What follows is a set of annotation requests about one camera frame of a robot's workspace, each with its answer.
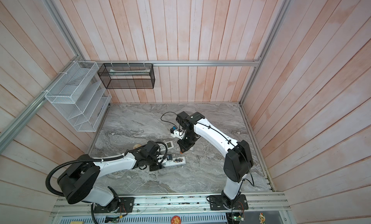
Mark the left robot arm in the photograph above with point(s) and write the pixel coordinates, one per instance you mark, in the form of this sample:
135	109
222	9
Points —
75	180

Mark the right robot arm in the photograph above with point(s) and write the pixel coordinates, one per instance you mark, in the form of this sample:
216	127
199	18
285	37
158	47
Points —
238	157

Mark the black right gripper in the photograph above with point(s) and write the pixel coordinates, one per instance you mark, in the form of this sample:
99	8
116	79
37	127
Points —
185	146

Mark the round wooden coaster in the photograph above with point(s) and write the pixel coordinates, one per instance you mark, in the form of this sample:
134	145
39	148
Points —
137	146

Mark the white TV remote control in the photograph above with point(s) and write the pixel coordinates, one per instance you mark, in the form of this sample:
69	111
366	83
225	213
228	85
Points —
174	162

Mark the white wire mesh shelf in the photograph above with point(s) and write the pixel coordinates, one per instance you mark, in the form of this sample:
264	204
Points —
80	99

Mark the horizontal aluminium frame rail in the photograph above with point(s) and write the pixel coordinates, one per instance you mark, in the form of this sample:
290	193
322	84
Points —
160	63

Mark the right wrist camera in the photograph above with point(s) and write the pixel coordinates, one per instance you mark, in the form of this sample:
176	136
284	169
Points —
177	133

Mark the black wire mesh basket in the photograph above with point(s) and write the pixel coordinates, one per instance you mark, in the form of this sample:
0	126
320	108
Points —
127	75

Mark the white air conditioner remote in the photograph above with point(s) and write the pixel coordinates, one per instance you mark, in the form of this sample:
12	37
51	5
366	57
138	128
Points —
166	145

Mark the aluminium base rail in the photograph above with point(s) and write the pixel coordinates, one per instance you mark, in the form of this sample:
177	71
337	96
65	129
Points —
201	202

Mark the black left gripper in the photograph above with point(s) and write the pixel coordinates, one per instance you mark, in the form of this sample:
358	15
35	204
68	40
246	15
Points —
157	167

